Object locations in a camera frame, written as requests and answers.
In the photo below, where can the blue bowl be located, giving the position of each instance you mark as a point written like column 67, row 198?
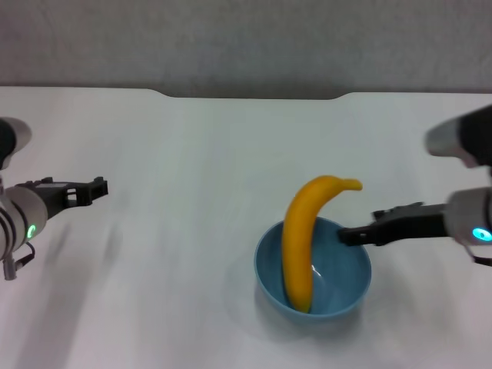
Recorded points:
column 338, row 280

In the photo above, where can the yellow banana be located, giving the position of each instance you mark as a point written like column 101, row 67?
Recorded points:
column 300, row 238

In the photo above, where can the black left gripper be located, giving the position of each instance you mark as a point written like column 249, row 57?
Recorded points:
column 54, row 200

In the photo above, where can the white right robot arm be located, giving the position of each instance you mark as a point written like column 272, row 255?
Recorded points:
column 469, row 215

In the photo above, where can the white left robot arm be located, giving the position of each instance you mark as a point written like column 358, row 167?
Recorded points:
column 17, row 219

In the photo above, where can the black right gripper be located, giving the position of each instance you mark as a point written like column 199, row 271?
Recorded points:
column 419, row 223

